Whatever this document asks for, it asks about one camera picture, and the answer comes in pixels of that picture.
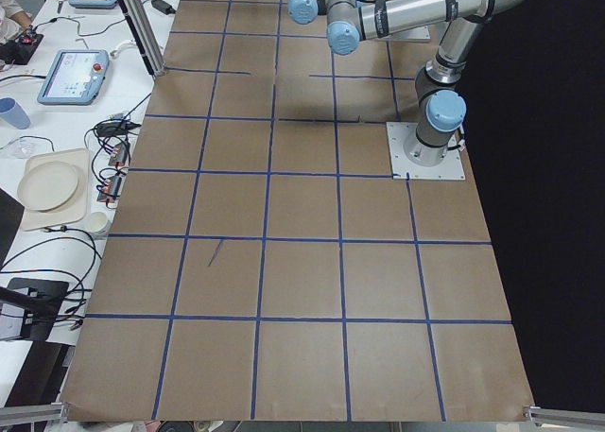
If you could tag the beige round plate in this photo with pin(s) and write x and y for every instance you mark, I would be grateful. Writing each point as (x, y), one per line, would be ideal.
(47, 186)

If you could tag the blue plastic cup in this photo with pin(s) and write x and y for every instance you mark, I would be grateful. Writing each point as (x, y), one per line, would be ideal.
(13, 114)

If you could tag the black power adapter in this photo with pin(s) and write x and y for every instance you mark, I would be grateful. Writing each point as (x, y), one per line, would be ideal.
(163, 7)

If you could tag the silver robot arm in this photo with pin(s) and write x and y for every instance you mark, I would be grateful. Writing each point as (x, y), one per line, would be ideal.
(352, 22)

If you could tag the aluminium frame post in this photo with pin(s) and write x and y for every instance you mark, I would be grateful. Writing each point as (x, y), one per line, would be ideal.
(140, 28)

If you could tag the white paper cup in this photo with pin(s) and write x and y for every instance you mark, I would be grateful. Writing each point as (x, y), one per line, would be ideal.
(97, 224)

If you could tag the black camera stand base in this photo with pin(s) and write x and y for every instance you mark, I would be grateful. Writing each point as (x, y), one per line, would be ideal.
(30, 308)

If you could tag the near teach pendant tablet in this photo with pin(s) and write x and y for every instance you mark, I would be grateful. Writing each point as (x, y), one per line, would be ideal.
(75, 77)

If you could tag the person at side table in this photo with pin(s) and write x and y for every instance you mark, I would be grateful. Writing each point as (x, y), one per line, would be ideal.
(14, 20)

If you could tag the beige tray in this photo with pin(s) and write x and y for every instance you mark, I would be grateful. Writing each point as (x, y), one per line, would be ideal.
(76, 207)

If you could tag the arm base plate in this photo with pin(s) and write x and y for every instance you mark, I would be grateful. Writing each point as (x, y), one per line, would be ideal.
(411, 160)
(415, 35)

